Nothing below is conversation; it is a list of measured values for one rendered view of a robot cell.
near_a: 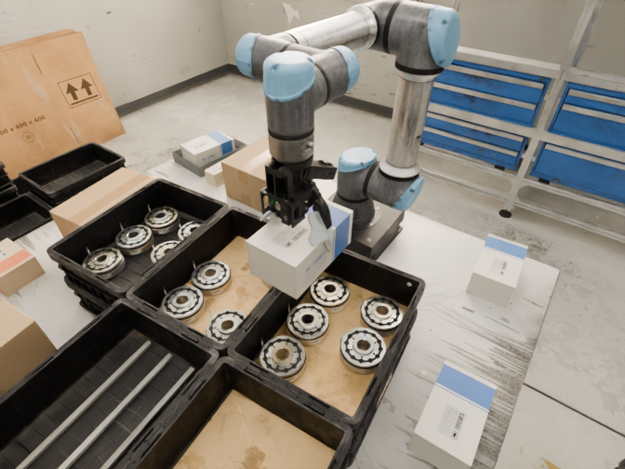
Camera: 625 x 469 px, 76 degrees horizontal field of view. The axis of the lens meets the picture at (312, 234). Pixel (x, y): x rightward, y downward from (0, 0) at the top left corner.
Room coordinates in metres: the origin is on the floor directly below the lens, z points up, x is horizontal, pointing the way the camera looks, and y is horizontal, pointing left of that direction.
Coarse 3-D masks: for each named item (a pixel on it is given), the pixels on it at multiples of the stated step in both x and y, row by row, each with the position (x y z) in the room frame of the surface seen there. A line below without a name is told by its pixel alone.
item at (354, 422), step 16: (352, 256) 0.73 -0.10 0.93; (400, 272) 0.67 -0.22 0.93; (272, 304) 0.57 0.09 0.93; (416, 304) 0.57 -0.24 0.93; (256, 320) 0.53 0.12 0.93; (240, 336) 0.49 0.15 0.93; (400, 336) 0.49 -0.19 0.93; (256, 368) 0.41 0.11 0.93; (384, 368) 0.41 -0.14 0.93; (288, 384) 0.38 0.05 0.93; (320, 400) 0.35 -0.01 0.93; (368, 400) 0.35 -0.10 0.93; (336, 416) 0.32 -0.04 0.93; (352, 416) 0.32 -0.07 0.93
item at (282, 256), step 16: (336, 208) 0.66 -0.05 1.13; (272, 224) 0.61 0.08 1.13; (304, 224) 0.61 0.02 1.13; (336, 224) 0.61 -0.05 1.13; (256, 240) 0.56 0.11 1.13; (272, 240) 0.56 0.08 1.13; (288, 240) 0.56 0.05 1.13; (304, 240) 0.56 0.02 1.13; (336, 240) 0.60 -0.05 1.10; (256, 256) 0.55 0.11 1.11; (272, 256) 0.52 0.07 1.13; (288, 256) 0.52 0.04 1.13; (304, 256) 0.52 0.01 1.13; (320, 256) 0.56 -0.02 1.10; (336, 256) 0.61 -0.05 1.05; (256, 272) 0.55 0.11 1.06; (272, 272) 0.53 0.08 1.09; (288, 272) 0.50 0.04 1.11; (304, 272) 0.51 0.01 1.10; (320, 272) 0.56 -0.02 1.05; (288, 288) 0.50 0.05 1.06; (304, 288) 0.51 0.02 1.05
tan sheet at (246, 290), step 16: (240, 240) 0.90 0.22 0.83; (224, 256) 0.83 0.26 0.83; (240, 256) 0.83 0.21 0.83; (240, 272) 0.77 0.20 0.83; (240, 288) 0.70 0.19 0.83; (256, 288) 0.70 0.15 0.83; (208, 304) 0.65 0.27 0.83; (224, 304) 0.65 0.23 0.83; (240, 304) 0.65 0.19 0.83; (256, 304) 0.65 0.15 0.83; (208, 320) 0.60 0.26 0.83
